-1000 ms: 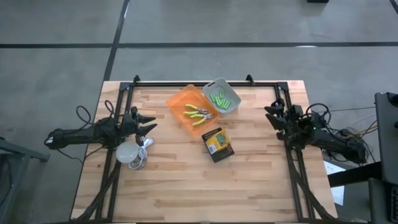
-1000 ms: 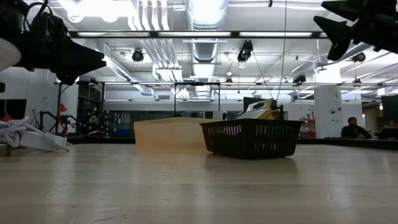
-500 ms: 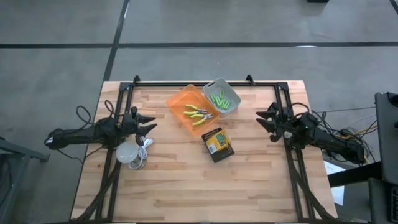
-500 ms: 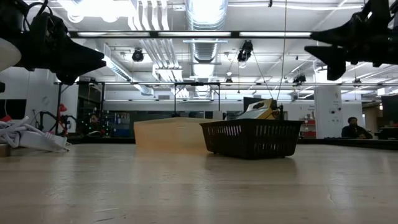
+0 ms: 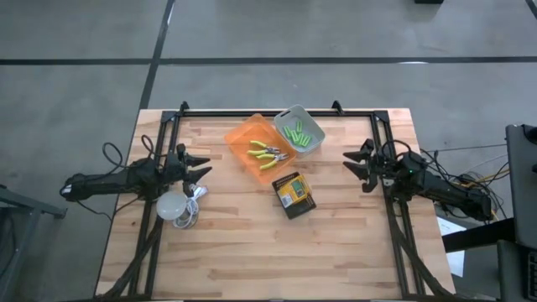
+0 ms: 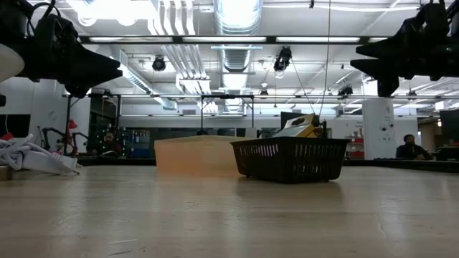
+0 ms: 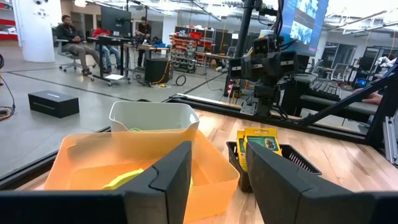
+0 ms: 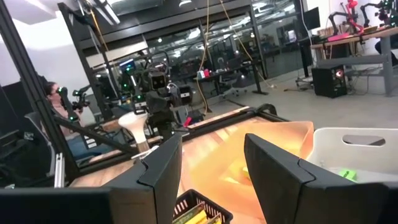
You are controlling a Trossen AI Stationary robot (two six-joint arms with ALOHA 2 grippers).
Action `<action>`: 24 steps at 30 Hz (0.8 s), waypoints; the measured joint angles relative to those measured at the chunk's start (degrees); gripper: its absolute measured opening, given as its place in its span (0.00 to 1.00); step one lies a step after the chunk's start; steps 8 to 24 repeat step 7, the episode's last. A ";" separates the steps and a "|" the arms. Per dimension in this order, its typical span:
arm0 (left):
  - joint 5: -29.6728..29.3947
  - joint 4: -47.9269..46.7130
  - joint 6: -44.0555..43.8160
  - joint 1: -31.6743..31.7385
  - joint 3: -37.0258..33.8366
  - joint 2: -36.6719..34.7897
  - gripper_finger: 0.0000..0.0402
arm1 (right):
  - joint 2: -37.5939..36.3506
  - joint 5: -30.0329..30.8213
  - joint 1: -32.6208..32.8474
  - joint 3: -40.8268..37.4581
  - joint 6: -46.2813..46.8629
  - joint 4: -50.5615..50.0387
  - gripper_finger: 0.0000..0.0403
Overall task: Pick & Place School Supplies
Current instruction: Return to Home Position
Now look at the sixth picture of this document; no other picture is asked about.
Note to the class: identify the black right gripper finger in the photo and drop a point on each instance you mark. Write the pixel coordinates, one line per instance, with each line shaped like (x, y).
(383, 50)
(376, 68)

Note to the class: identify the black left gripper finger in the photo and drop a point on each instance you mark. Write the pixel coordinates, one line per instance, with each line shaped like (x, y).
(95, 61)
(97, 76)

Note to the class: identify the yellow green crayon box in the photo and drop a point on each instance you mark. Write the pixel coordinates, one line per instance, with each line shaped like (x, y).
(297, 127)

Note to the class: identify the orange translucent plastic bin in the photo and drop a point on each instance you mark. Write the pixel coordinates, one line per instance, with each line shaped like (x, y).
(193, 154)

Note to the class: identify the black plastic mesh basket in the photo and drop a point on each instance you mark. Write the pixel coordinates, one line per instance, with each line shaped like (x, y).
(290, 159)

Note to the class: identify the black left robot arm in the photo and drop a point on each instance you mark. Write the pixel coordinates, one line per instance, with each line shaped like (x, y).
(14, 36)

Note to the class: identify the white dome lamp wooden base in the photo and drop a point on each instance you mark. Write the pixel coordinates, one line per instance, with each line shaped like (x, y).
(9, 61)

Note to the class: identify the red desk lamp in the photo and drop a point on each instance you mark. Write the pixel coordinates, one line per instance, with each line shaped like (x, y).
(72, 124)

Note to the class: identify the person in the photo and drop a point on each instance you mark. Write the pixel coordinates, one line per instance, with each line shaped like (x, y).
(412, 150)
(107, 145)

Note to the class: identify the black desk monitor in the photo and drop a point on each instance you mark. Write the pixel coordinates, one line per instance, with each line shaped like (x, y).
(450, 127)

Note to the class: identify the black monitor back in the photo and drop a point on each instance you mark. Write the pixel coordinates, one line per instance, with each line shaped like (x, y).
(287, 118)

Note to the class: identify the black ceiling camera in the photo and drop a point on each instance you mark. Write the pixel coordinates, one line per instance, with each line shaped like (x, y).
(345, 91)
(283, 57)
(159, 64)

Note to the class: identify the black metal rack frame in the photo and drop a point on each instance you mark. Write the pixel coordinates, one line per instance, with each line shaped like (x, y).
(161, 96)

